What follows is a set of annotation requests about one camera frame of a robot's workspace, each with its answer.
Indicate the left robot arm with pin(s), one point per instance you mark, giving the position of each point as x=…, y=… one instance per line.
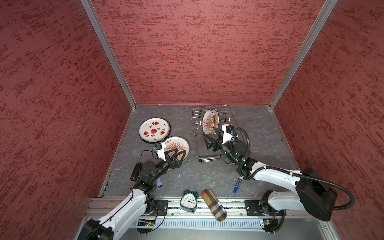
x=140, y=201

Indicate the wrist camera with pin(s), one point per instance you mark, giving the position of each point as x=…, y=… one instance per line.
x=227, y=133
x=160, y=148

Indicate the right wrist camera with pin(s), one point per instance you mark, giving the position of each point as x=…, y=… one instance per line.
x=227, y=133

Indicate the plaid cylindrical case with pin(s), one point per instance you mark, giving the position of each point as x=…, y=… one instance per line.
x=214, y=205

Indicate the teal alarm clock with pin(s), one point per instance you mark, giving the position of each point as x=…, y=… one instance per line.
x=189, y=200

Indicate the blue marker pen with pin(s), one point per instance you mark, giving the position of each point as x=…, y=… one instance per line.
x=237, y=185

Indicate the wire dish rack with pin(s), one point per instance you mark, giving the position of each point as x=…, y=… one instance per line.
x=225, y=117

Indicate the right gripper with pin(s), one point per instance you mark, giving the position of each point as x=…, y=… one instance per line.
x=214, y=141

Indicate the dark striped rim plate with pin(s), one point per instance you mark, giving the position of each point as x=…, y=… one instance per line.
x=144, y=139

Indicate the black rectangular block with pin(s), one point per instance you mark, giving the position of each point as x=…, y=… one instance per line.
x=136, y=172

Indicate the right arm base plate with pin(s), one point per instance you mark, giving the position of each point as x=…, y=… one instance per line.
x=253, y=207

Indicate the watermelon pattern plate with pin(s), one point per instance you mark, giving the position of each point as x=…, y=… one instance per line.
x=154, y=129

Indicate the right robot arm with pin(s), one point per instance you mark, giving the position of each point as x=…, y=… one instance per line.
x=304, y=190

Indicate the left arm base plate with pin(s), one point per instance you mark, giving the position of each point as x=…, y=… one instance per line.
x=157, y=208

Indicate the white plate red text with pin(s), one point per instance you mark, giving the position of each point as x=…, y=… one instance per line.
x=187, y=150

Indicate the small light blue object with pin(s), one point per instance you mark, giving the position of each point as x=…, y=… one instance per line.
x=159, y=183

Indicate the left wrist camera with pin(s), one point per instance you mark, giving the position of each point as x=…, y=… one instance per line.
x=160, y=148

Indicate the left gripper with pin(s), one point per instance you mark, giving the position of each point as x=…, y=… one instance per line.
x=176, y=164

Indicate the small sunburst plate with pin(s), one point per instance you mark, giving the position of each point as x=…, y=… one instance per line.
x=208, y=122

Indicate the brown patterned plate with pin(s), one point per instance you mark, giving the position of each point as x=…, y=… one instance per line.
x=178, y=145

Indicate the aluminium front rail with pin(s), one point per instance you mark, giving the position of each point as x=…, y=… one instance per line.
x=235, y=208

